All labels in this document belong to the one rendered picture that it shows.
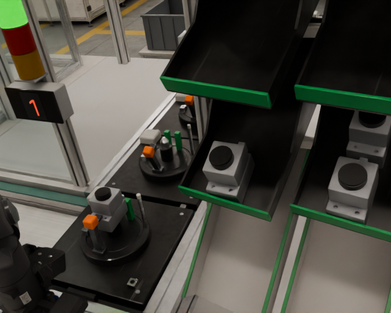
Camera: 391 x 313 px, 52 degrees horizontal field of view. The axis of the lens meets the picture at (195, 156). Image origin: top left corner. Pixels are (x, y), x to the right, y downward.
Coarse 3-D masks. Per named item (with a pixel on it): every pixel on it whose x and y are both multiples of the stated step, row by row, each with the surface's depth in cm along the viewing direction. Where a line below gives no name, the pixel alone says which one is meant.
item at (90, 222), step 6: (90, 216) 72; (96, 216) 72; (84, 222) 71; (90, 222) 70; (96, 222) 72; (90, 228) 71; (96, 228) 72; (90, 234) 73; (96, 234) 73; (96, 240) 73; (96, 246) 74; (102, 246) 75
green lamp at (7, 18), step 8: (0, 0) 69; (8, 0) 70; (16, 0) 71; (0, 8) 70; (8, 8) 70; (16, 8) 71; (0, 16) 71; (8, 16) 71; (16, 16) 72; (24, 16) 73; (0, 24) 72; (8, 24) 72; (16, 24) 72
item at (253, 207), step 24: (288, 72) 62; (288, 96) 59; (216, 120) 60; (240, 120) 60; (264, 120) 58; (288, 120) 57; (264, 144) 56; (288, 144) 55; (192, 168) 57; (264, 168) 54; (288, 168) 52; (192, 192) 54; (264, 192) 53; (264, 216) 49
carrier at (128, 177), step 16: (144, 144) 109; (160, 144) 108; (176, 144) 100; (192, 144) 97; (128, 160) 103; (144, 160) 99; (160, 160) 98; (176, 160) 98; (112, 176) 98; (128, 176) 98; (144, 176) 97; (160, 176) 93; (176, 176) 94; (128, 192) 93; (144, 192) 92; (160, 192) 92; (176, 192) 91; (192, 208) 88
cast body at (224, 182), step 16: (224, 144) 51; (240, 144) 55; (208, 160) 51; (224, 160) 49; (240, 160) 49; (208, 176) 51; (224, 176) 49; (240, 176) 50; (208, 192) 52; (224, 192) 51; (240, 192) 51
